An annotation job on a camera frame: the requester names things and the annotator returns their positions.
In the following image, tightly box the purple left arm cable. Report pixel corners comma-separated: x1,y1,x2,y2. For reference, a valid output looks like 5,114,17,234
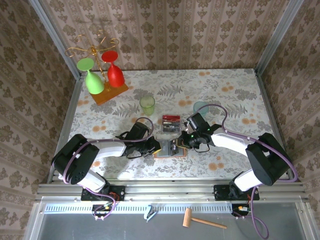
62,116,155,221

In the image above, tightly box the green plastic wine glass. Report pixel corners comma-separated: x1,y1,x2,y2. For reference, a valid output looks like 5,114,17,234
76,57,105,95

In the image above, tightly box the gold wire rack wooden base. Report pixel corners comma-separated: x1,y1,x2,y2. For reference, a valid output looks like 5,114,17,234
64,29,130,106

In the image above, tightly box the grey metal shelf panel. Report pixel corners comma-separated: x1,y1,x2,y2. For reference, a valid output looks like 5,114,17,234
23,196,320,240

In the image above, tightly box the black power connector block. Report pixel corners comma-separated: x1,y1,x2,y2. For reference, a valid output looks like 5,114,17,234
91,203,113,218
231,203,251,217

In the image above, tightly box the blue white plastic clip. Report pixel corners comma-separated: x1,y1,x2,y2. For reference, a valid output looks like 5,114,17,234
145,204,159,223

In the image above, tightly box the green translucent plastic cup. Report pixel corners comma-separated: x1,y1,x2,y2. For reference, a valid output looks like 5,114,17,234
139,95,156,116

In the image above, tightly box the clear acrylic card box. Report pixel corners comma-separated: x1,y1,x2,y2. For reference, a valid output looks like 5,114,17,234
161,113,182,134

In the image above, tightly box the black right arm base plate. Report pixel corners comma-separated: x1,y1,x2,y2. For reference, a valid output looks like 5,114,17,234
213,184,260,202

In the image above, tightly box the aluminium frame rail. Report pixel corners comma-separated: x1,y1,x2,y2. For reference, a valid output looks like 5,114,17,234
34,178,311,202

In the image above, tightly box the teal translucent plastic cup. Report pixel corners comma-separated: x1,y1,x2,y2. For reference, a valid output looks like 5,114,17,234
192,101,210,118

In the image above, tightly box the red plastic wine glass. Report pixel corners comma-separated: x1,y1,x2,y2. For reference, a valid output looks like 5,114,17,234
101,50,125,88

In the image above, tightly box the small wooden mallet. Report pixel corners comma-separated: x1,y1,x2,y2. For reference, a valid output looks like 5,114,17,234
182,207,228,230

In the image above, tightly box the black VIP credit card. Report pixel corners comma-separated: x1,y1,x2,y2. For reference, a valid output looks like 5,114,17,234
162,120,181,133

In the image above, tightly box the brown leather card holder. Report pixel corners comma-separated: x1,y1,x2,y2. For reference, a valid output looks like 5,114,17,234
153,139,189,159

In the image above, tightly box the white slotted cable duct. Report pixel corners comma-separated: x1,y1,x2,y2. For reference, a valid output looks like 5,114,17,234
43,202,233,215

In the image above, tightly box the aluminium frame post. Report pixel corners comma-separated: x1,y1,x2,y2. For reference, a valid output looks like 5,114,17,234
254,0,305,76
27,0,85,81

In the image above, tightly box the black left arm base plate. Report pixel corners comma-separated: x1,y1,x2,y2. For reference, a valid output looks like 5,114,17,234
81,185,126,202

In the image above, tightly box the aluminium table side rail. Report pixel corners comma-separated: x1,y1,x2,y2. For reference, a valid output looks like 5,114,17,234
253,69,297,183
46,74,85,185

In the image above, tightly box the floral patterned tablecloth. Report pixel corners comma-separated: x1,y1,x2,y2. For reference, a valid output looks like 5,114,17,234
60,68,288,181

